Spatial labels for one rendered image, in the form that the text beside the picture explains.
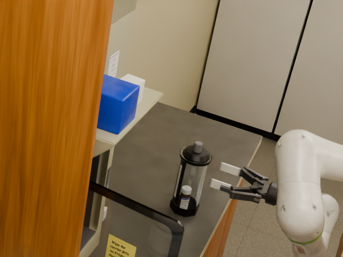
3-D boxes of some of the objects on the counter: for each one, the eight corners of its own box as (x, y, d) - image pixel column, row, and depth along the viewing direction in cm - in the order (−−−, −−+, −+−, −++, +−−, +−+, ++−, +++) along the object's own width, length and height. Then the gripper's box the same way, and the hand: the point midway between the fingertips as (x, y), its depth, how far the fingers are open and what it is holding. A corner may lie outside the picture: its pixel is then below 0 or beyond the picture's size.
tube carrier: (165, 208, 217) (175, 156, 207) (175, 193, 226) (186, 142, 216) (194, 219, 215) (206, 166, 205) (203, 202, 224) (216, 152, 214)
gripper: (288, 169, 215) (226, 149, 220) (275, 204, 195) (207, 181, 199) (282, 187, 218) (222, 167, 223) (269, 223, 198) (203, 200, 203)
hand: (220, 175), depth 211 cm, fingers open, 11 cm apart
